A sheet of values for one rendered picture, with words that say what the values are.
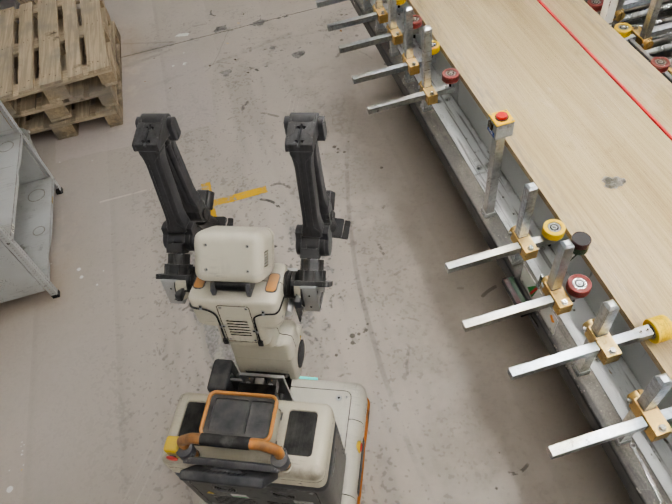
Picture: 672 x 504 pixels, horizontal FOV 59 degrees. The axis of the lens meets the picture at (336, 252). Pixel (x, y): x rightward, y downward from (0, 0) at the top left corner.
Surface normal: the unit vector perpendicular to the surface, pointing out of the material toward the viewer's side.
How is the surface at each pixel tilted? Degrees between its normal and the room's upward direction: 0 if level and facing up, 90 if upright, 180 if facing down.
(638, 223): 0
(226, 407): 0
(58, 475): 0
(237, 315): 82
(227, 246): 47
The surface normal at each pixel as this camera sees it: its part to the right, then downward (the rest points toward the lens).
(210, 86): -0.11, -0.60
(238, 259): -0.17, 0.18
